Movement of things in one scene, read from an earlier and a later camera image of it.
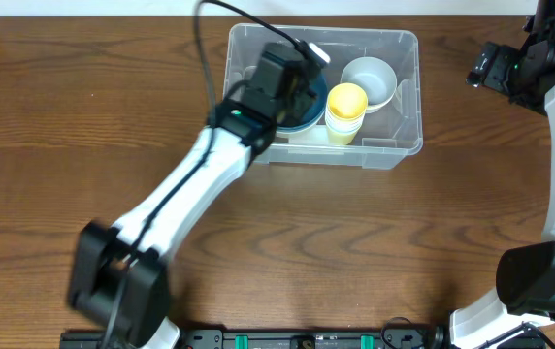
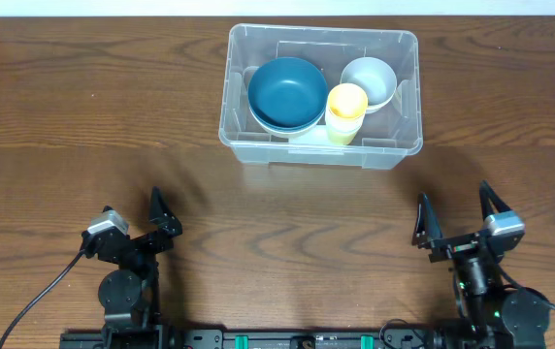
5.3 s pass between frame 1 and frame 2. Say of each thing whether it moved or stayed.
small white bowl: stayed
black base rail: stayed
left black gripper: moved
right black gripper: moved
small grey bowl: stayed
